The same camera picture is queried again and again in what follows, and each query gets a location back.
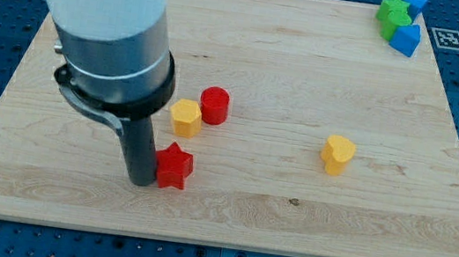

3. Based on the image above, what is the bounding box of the blue triangular block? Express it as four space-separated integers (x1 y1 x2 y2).
389 24 421 57

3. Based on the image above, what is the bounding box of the white fiducial marker tag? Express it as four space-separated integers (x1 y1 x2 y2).
431 27 459 51

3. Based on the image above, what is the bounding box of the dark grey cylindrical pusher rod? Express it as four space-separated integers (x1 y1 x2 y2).
119 117 158 187

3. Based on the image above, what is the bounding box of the wooden board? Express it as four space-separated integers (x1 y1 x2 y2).
0 0 459 257

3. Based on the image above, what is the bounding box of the yellow hexagon block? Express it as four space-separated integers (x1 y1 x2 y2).
169 99 202 138

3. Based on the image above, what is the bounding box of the red cylinder block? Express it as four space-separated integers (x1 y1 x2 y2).
200 86 231 125

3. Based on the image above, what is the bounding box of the green rounded block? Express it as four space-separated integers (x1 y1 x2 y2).
381 11 412 41

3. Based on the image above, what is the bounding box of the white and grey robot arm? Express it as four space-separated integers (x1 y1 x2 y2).
46 0 175 187

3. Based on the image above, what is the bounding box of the red star block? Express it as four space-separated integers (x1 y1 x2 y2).
156 142 194 190

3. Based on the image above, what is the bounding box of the green star block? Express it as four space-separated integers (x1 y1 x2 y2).
376 0 410 21

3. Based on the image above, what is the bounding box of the blue cube block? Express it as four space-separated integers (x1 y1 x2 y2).
403 0 428 20

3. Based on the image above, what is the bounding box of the yellow heart block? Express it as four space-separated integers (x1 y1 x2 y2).
320 135 357 176

